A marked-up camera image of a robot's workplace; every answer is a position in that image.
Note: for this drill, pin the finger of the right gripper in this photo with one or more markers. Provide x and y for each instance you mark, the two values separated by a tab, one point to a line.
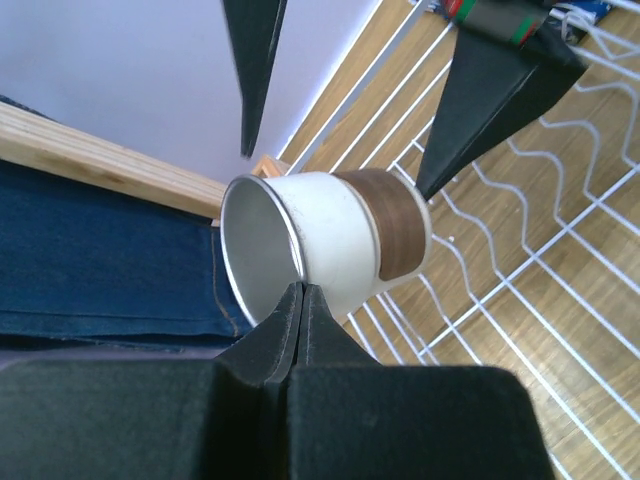
254	28
493	90

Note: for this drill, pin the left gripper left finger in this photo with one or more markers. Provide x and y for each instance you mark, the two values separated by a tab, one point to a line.
220	418

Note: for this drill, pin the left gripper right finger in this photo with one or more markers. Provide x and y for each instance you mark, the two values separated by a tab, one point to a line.
350	417

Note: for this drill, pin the white metal cup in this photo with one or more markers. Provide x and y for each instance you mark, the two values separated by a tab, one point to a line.
355	234

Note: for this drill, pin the white wire dish rack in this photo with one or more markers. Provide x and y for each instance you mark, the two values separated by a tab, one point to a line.
535	259

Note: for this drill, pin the navy hanging garment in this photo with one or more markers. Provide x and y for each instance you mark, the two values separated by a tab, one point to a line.
84	259

